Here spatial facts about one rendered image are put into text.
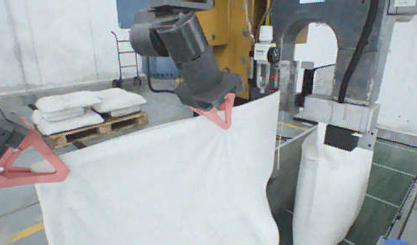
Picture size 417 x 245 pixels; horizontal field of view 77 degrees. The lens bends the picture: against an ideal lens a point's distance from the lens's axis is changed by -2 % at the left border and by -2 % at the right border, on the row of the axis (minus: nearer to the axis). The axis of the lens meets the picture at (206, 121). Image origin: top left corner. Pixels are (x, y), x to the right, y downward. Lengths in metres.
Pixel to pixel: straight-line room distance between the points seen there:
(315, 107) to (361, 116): 0.10
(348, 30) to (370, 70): 0.09
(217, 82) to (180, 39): 0.09
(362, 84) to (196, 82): 0.35
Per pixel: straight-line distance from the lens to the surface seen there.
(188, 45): 0.36
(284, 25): 0.67
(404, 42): 3.36
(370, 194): 1.70
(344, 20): 0.62
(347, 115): 0.63
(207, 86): 0.39
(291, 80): 0.69
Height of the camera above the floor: 1.21
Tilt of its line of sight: 19 degrees down
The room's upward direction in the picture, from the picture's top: straight up
